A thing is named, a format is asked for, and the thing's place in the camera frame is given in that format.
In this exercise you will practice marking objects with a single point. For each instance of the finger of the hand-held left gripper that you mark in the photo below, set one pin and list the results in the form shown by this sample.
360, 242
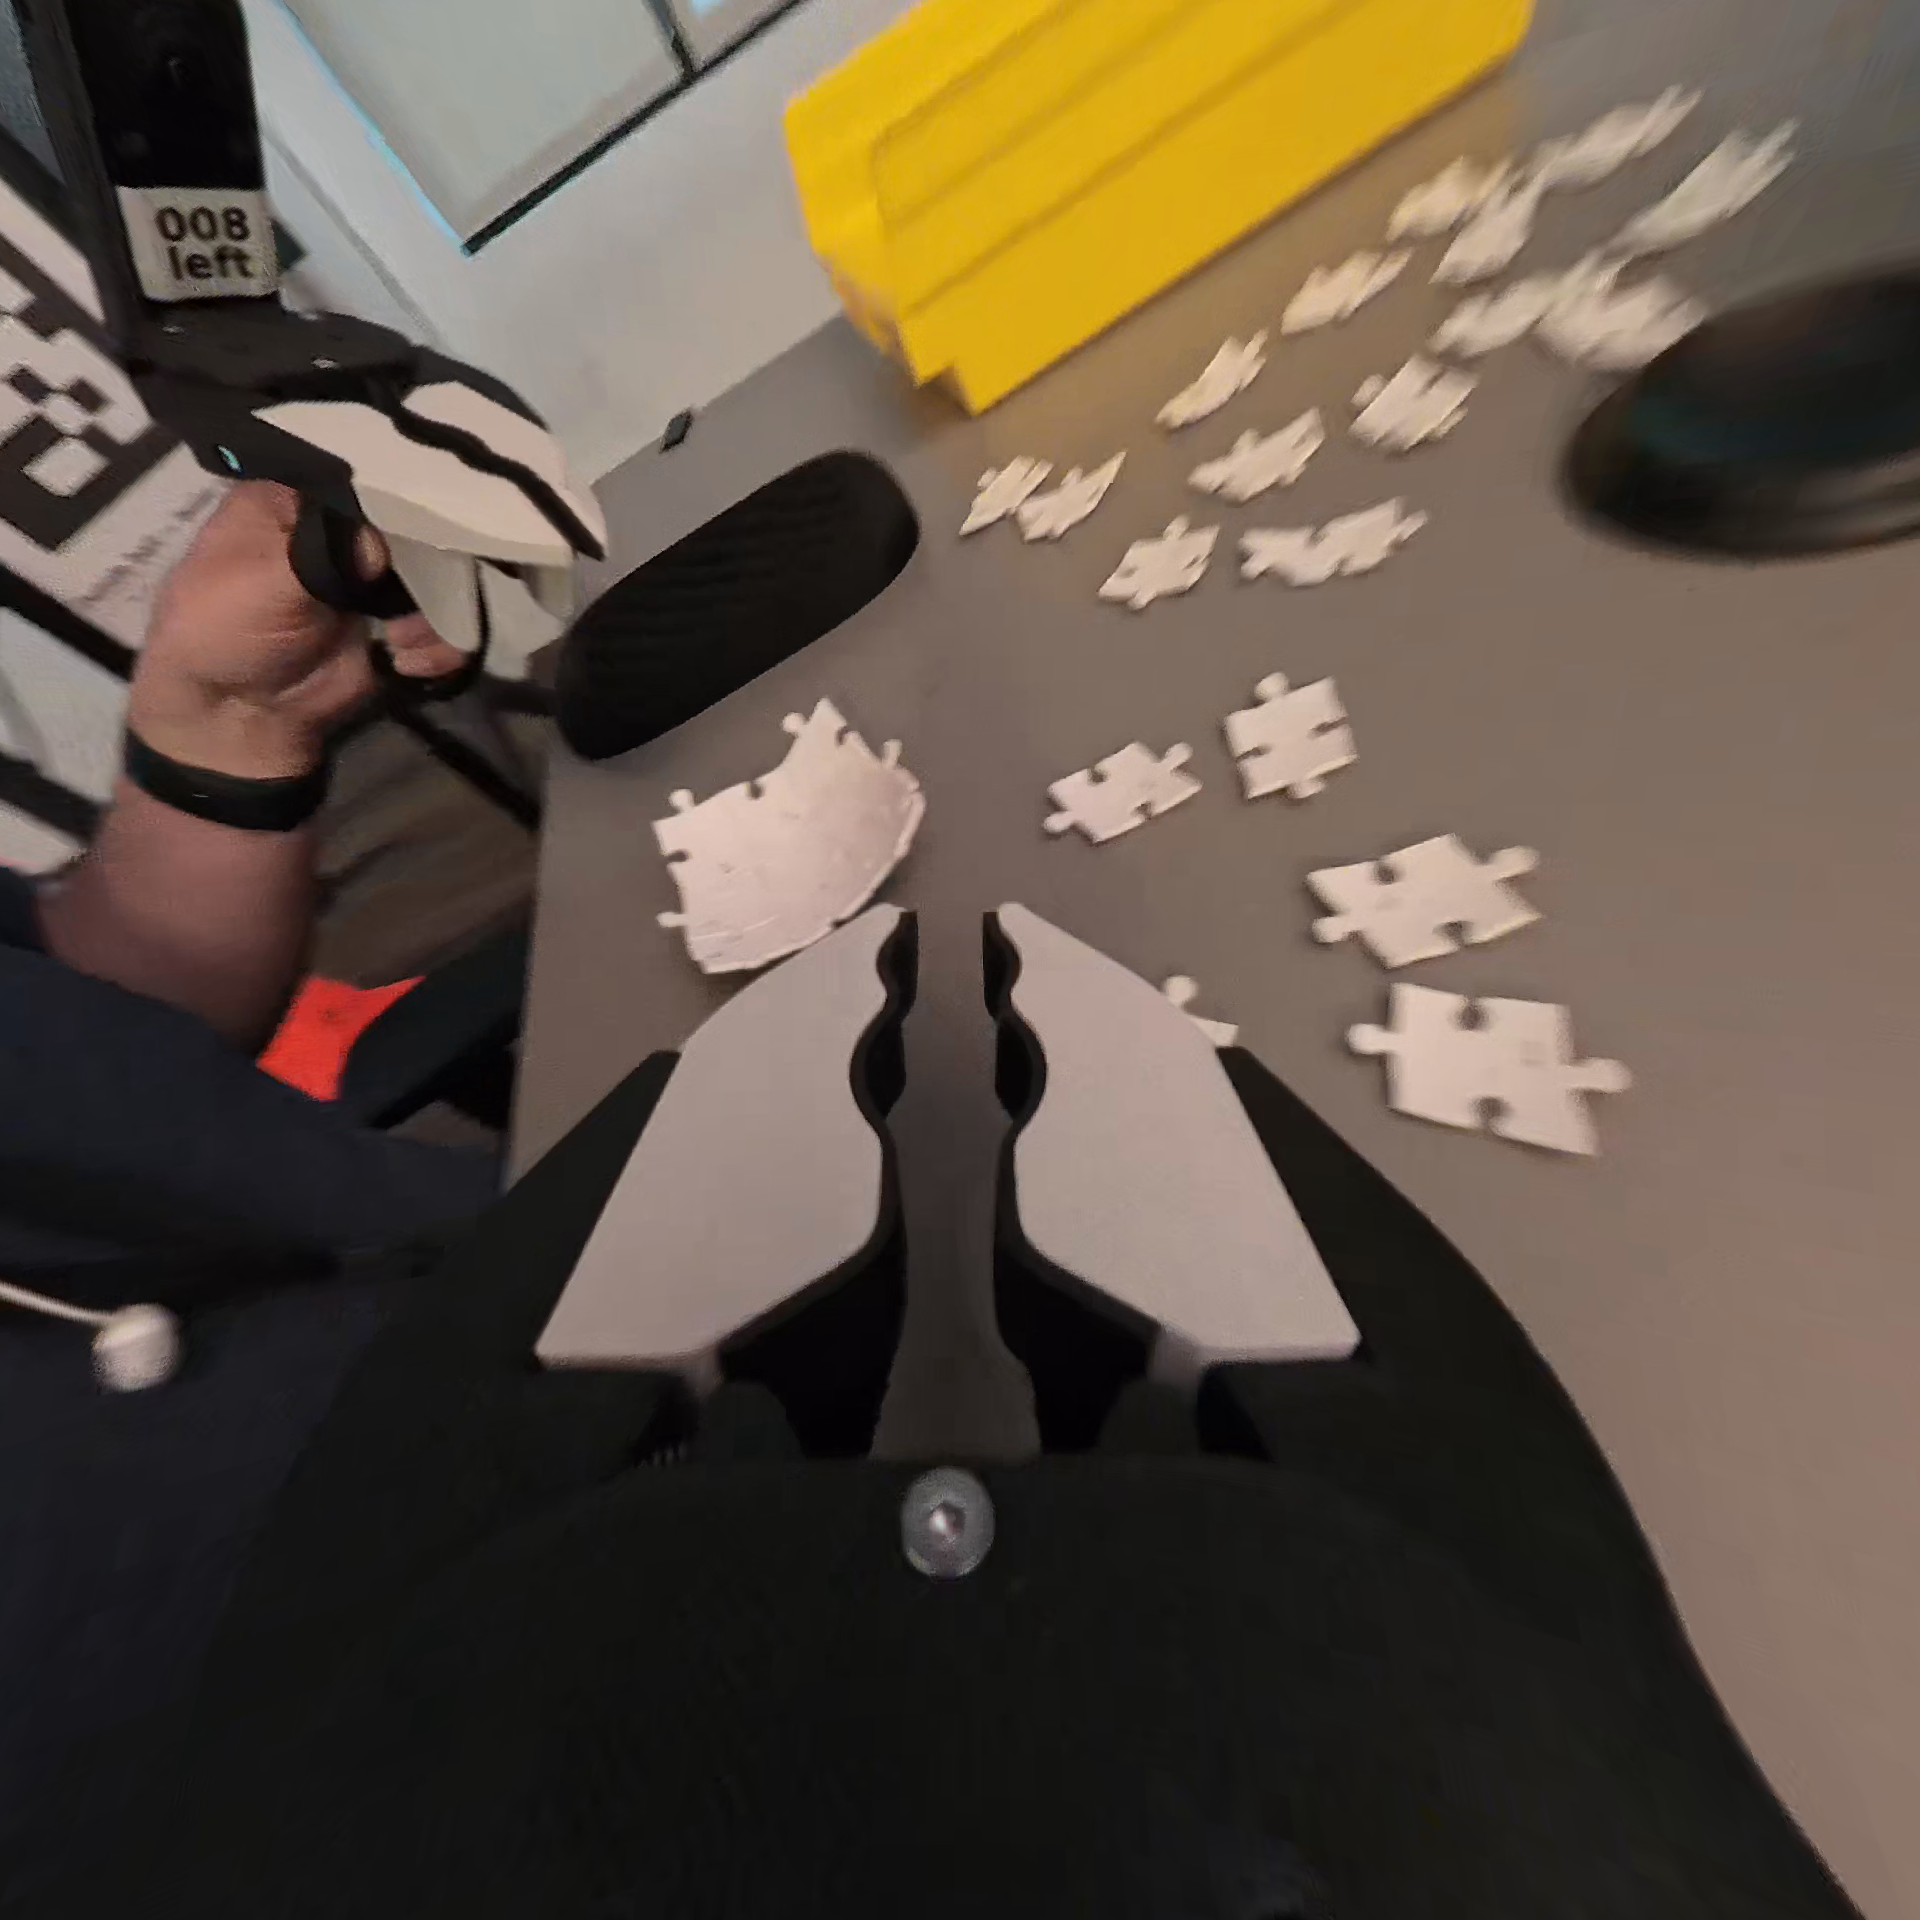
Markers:
418, 493
505, 419

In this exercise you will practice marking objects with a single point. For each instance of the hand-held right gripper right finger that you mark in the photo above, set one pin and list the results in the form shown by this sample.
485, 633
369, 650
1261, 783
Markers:
1169, 1186

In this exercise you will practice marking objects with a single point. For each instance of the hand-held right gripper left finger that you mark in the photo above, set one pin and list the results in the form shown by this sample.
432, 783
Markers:
736, 1186

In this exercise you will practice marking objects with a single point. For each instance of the assembled white puzzle section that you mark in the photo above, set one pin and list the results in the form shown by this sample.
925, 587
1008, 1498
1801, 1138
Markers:
794, 839

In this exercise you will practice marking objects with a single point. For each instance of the scattered loose puzzle pieces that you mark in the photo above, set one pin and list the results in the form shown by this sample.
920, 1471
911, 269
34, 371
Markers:
1423, 900

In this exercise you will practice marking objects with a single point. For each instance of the person's left hand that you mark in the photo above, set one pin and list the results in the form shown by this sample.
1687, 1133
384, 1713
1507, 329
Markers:
239, 645

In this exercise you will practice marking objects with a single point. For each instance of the coded sign board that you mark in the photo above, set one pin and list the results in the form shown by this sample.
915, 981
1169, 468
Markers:
60, 419

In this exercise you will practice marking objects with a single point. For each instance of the office chair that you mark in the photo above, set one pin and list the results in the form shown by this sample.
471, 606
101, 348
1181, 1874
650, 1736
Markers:
452, 1036

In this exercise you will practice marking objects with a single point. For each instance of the black wristband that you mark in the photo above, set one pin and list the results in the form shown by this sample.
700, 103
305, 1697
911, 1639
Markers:
225, 795

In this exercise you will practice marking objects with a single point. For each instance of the red panel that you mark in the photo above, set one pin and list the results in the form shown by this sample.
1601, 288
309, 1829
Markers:
337, 1036

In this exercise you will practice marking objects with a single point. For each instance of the yellow plastic bin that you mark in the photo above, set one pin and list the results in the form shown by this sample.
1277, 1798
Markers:
1124, 179

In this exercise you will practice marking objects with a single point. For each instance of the black round stand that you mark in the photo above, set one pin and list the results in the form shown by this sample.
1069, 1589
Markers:
1755, 419

